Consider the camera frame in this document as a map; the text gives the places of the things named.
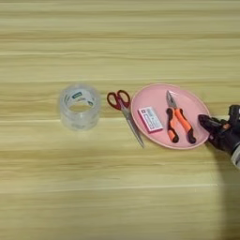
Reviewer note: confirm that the pink white eraser box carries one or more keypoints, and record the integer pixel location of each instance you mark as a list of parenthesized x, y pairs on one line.
[(150, 119)]

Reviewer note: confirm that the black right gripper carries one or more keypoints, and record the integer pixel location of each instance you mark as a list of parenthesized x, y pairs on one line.
[(226, 139)]

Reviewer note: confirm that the pink oval plate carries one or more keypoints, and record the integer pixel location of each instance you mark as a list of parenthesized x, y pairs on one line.
[(156, 97)]

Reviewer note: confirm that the orange black pliers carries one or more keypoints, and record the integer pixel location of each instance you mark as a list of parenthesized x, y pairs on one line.
[(184, 123)]

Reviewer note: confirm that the clear tape roll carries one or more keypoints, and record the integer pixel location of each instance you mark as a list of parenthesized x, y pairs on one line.
[(67, 118)]

